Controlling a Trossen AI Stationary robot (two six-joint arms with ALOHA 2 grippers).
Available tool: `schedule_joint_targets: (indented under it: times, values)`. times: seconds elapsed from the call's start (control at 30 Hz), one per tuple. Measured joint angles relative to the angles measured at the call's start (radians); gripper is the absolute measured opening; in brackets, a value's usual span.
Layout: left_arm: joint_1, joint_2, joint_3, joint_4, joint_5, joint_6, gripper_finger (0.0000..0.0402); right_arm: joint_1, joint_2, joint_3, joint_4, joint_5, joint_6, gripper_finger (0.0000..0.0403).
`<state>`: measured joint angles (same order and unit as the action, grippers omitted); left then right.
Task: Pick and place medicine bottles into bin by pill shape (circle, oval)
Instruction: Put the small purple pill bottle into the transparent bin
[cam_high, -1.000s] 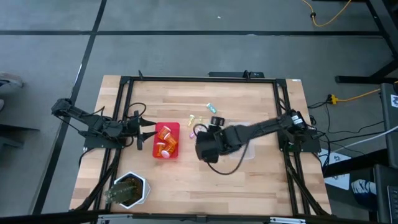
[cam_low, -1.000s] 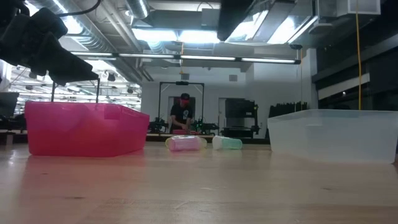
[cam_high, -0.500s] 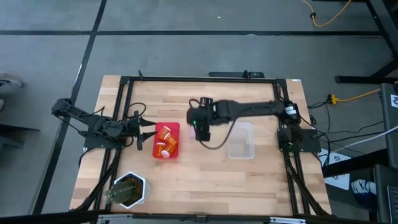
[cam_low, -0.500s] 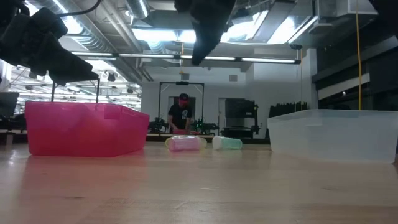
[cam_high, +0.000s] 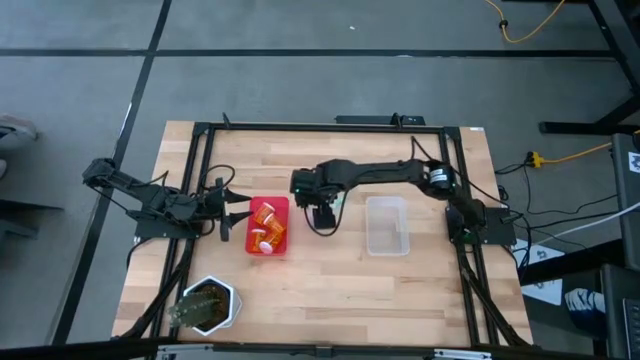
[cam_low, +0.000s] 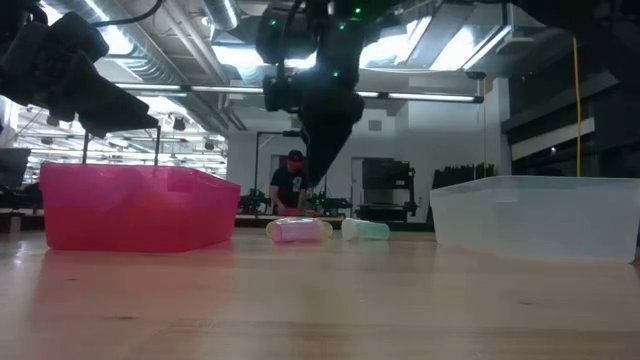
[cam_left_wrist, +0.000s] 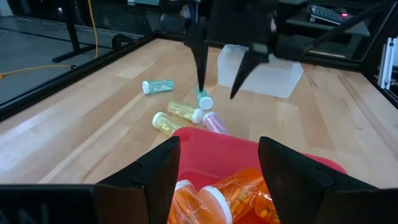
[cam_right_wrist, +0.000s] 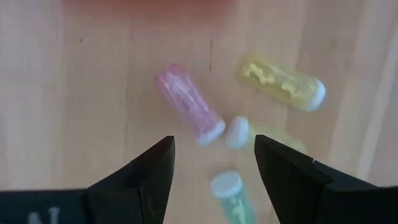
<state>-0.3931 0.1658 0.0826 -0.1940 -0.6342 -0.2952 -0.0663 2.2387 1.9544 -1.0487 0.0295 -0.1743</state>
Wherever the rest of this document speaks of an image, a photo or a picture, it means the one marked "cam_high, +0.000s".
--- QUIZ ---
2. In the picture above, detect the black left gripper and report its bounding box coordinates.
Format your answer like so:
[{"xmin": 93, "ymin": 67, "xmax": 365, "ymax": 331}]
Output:
[{"xmin": 201, "ymin": 175, "xmax": 254, "ymax": 242}]

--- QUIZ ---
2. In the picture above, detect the orange pill bottle white cap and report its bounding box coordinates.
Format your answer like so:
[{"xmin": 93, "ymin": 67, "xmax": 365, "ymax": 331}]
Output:
[
  {"xmin": 249, "ymin": 228, "xmax": 268, "ymax": 253},
  {"xmin": 263, "ymin": 213, "xmax": 286, "ymax": 239},
  {"xmin": 253, "ymin": 201, "xmax": 276, "ymax": 225},
  {"xmin": 258, "ymin": 233, "xmax": 281, "ymax": 256}
]

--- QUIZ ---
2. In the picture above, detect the pink plastic bin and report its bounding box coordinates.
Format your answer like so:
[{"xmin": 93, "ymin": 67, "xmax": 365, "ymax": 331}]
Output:
[{"xmin": 244, "ymin": 195, "xmax": 291, "ymax": 257}]

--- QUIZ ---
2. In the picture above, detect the clear plastic bin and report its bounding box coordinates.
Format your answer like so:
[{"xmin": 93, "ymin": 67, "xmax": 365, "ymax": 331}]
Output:
[{"xmin": 364, "ymin": 195, "xmax": 411, "ymax": 257}]

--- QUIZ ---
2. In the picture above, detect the white hexagonal plant pot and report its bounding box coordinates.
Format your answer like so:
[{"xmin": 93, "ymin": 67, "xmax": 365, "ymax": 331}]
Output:
[{"xmin": 182, "ymin": 274, "xmax": 244, "ymax": 335}]

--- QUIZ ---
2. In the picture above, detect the green cactus plant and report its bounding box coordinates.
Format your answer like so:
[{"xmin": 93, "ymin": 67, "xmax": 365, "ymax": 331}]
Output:
[{"xmin": 167, "ymin": 285, "xmax": 224, "ymax": 329}]

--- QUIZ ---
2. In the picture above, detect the black front rig beam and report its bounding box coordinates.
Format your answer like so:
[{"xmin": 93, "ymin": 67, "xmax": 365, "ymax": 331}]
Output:
[{"xmin": 0, "ymin": 338, "xmax": 640, "ymax": 360}]

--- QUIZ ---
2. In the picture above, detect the white printed sheet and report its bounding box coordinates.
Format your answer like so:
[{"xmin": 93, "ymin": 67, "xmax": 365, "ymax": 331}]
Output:
[{"xmin": 519, "ymin": 243, "xmax": 565, "ymax": 306}]

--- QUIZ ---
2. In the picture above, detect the black desk leg bar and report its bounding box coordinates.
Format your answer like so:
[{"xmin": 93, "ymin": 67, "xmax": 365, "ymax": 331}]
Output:
[{"xmin": 519, "ymin": 238, "xmax": 626, "ymax": 286}]

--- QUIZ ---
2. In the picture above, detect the blue white cloth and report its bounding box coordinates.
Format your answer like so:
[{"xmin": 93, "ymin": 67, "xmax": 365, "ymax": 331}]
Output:
[{"xmin": 563, "ymin": 287, "xmax": 607, "ymax": 324}]

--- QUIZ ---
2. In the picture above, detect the black computer case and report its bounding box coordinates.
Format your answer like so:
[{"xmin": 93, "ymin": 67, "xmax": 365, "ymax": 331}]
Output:
[{"xmin": 612, "ymin": 132, "xmax": 640, "ymax": 271}]

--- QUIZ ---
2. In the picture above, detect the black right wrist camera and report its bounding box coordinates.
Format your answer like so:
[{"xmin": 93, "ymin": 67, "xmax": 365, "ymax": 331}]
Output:
[{"xmin": 312, "ymin": 205, "xmax": 337, "ymax": 231}]

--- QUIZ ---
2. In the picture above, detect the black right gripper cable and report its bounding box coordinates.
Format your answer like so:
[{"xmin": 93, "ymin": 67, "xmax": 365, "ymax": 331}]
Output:
[{"xmin": 303, "ymin": 192, "xmax": 348, "ymax": 238}]

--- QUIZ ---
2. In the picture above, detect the black aluminium table frame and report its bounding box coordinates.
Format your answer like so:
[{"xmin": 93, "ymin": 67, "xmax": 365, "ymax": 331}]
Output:
[{"xmin": 114, "ymin": 112, "xmax": 534, "ymax": 351}]

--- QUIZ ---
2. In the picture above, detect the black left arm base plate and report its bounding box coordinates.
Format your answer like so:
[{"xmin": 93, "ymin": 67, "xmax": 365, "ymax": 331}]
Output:
[{"xmin": 133, "ymin": 218, "xmax": 201, "ymax": 240}]

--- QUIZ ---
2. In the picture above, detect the silver metal bracket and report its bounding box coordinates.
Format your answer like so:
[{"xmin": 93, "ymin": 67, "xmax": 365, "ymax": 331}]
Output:
[
  {"xmin": 155, "ymin": 343, "xmax": 216, "ymax": 360},
  {"xmin": 432, "ymin": 348, "xmax": 494, "ymax": 360}
]

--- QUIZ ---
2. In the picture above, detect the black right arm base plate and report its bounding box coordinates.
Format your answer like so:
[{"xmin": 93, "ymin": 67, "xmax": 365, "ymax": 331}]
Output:
[{"xmin": 444, "ymin": 204, "xmax": 517, "ymax": 246}]

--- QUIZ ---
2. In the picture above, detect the yellow cable with plug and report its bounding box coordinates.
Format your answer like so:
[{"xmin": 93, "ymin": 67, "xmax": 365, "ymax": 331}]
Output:
[{"xmin": 527, "ymin": 142, "xmax": 614, "ymax": 169}]

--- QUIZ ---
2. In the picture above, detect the yellow extension cable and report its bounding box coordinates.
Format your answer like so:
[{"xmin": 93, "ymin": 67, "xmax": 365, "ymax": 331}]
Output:
[{"xmin": 483, "ymin": 0, "xmax": 567, "ymax": 45}]

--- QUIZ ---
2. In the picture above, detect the black floor stand frame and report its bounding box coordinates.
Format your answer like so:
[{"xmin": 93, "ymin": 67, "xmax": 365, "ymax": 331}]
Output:
[{"xmin": 538, "ymin": 0, "xmax": 640, "ymax": 136}]

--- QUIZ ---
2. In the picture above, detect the white floor cable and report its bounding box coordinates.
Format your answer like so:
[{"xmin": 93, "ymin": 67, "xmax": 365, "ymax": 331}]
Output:
[{"xmin": 529, "ymin": 202, "xmax": 640, "ymax": 247}]

